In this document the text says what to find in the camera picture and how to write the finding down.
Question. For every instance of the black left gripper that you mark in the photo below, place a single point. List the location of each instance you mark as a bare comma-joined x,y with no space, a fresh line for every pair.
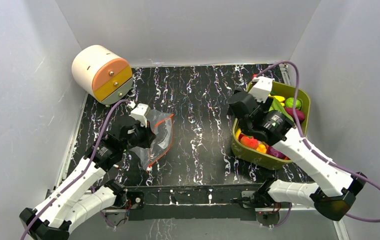
150,136

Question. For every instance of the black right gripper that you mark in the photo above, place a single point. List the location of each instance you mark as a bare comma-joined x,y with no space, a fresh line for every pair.
242,108

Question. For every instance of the clear zip bag orange zipper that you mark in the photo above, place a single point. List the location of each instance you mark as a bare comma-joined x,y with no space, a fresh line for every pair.
161,124

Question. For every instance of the yellow toy banana bunch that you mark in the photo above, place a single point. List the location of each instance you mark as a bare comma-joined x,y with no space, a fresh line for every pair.
280,99

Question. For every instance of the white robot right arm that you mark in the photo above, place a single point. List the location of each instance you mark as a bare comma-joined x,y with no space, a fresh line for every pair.
333,191

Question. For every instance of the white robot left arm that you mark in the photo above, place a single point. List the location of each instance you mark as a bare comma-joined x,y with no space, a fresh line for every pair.
64,210

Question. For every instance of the long green toy leaf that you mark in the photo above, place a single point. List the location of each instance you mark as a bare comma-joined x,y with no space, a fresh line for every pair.
276,106

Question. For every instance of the pink toy peach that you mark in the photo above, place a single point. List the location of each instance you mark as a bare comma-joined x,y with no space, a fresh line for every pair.
248,142

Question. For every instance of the orange toy fruit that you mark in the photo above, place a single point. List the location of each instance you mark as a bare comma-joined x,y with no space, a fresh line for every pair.
262,148

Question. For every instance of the dark purple toy onion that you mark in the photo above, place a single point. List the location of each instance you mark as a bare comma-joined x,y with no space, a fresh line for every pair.
275,153

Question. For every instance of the lime green toy fruit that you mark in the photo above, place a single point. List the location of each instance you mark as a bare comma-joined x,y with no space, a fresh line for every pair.
291,101

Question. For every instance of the olive green plastic bin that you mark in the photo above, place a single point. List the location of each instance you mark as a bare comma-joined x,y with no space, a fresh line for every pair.
262,159

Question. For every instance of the purple toy sweet potato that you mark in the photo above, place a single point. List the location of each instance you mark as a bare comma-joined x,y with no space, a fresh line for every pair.
298,113

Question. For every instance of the round white mini drawer cabinet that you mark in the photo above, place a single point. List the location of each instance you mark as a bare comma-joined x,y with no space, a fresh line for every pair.
102,74

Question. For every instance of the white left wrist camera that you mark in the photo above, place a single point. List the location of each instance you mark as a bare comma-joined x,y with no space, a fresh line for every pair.
140,112

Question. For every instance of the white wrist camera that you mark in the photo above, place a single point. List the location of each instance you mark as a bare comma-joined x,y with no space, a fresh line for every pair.
260,88
140,112

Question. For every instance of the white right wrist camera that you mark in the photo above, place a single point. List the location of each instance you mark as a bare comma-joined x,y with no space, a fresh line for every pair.
260,88

